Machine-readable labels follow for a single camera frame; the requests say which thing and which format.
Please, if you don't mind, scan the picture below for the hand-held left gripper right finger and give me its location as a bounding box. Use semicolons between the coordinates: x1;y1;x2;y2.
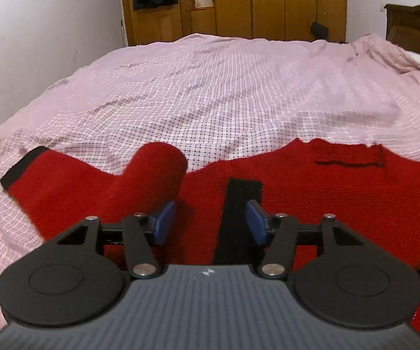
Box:
245;200;369;281

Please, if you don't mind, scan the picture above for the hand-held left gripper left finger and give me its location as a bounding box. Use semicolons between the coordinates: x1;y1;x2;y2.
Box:
46;201;177;281

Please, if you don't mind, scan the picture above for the red knit sweater black trim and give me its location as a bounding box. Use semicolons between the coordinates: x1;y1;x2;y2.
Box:
0;138;420;336

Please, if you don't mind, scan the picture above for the pink checked blanket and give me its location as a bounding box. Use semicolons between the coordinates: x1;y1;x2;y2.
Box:
0;33;420;336

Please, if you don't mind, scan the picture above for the black round object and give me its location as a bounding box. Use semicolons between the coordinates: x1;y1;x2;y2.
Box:
311;22;329;40

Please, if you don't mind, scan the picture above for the wooden wardrobe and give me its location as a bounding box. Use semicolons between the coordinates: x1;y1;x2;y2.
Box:
118;0;348;47

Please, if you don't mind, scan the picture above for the dark wooden headboard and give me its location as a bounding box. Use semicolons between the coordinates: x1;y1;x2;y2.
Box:
384;2;420;62

